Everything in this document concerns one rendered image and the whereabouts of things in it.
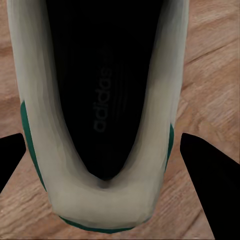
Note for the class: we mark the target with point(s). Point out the gym shoe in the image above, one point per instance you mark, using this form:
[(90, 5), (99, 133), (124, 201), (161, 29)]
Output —
[(99, 83)]

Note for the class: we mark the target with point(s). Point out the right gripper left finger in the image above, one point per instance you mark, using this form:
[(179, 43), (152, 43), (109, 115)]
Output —
[(12, 149)]

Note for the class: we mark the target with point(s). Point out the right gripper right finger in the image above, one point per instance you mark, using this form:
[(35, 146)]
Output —
[(216, 178)]

